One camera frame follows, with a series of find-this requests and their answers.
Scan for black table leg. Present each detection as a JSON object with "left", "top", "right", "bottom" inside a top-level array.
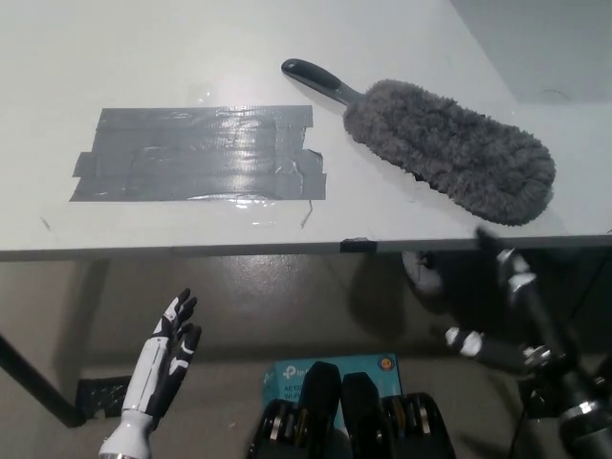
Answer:
[{"left": 0, "top": 329, "right": 86, "bottom": 428}]

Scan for teal router box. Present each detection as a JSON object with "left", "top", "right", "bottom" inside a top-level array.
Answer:
[{"left": 261, "top": 352, "right": 404, "bottom": 417}]

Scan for black robot torso blocks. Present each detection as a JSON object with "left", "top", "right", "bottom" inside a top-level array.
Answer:
[{"left": 246, "top": 361, "right": 455, "bottom": 459}]

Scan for grey fluffy duster dark handle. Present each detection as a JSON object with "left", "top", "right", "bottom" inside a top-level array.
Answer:
[{"left": 280, "top": 57, "right": 557, "bottom": 227}]

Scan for grey duct tape patch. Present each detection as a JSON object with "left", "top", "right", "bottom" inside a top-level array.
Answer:
[{"left": 68, "top": 104, "right": 328, "bottom": 204}]

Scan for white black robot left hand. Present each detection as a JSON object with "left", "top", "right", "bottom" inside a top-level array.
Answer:
[{"left": 121, "top": 287, "right": 203, "bottom": 423}]

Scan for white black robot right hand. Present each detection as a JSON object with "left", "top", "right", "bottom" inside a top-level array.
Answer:
[{"left": 429, "top": 226, "right": 568, "bottom": 380}]

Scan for small black tape piece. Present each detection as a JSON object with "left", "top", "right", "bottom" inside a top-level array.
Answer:
[{"left": 339, "top": 236, "right": 377, "bottom": 253}]

